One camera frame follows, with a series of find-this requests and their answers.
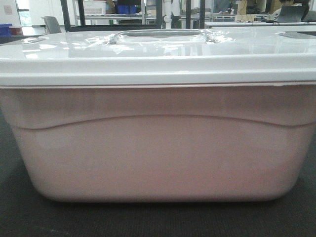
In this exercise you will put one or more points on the white plastic storage bin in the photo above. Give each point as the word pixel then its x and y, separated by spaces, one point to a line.
pixel 162 144

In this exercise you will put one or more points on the white bin lid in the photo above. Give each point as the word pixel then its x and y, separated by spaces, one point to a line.
pixel 237 56

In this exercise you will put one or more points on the blue bins on far shelf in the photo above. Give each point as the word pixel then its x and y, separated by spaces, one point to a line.
pixel 126 9

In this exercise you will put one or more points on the white crate on shelf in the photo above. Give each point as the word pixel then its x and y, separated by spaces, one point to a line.
pixel 94 7

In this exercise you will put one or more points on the small blue bin left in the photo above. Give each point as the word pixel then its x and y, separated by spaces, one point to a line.
pixel 5 29

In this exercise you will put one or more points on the white pipe stand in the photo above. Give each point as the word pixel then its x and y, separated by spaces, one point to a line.
pixel 168 13

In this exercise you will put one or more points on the grey office chair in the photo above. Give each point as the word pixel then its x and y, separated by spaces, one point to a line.
pixel 51 25

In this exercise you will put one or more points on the grey laptop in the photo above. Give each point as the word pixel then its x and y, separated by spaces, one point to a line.
pixel 292 13

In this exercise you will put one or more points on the grey lid handle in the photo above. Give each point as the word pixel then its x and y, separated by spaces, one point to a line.
pixel 160 36

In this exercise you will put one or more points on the black metal frame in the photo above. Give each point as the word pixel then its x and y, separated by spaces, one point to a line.
pixel 186 14

